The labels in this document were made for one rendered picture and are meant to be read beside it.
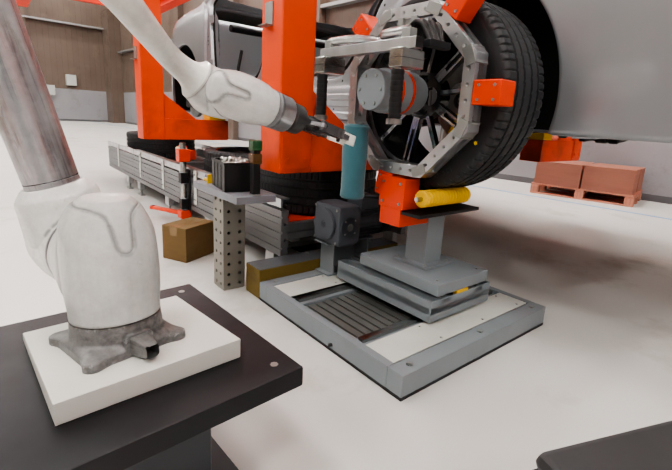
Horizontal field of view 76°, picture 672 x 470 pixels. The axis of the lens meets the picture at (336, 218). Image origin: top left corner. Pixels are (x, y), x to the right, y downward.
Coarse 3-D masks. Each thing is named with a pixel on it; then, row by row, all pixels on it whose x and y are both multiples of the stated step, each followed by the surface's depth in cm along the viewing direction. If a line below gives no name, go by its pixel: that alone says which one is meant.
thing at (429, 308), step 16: (352, 256) 185; (352, 272) 175; (368, 272) 175; (368, 288) 168; (384, 288) 161; (400, 288) 155; (416, 288) 156; (464, 288) 156; (480, 288) 163; (400, 304) 155; (416, 304) 149; (432, 304) 145; (448, 304) 151; (464, 304) 158; (432, 320) 147
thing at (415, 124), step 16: (384, 64) 161; (432, 64) 144; (448, 64) 139; (432, 80) 149; (448, 96) 145; (416, 112) 154; (432, 112) 146; (448, 112) 141; (384, 128) 168; (400, 128) 174; (416, 128) 152; (432, 128) 147; (384, 144) 163; (400, 144) 169; (416, 144) 155; (432, 144) 147; (400, 160) 157; (416, 160) 160
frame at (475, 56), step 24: (432, 0) 129; (384, 24) 145; (456, 24) 123; (480, 48) 122; (360, 72) 158; (480, 72) 124; (360, 120) 163; (456, 144) 129; (384, 168) 152; (408, 168) 143; (432, 168) 137
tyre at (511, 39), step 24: (480, 24) 126; (504, 24) 127; (504, 48) 122; (528, 48) 131; (504, 72) 122; (528, 72) 129; (528, 96) 130; (480, 120) 130; (504, 120) 126; (528, 120) 134; (480, 144) 131; (504, 144) 133; (456, 168) 138; (480, 168) 138; (504, 168) 148
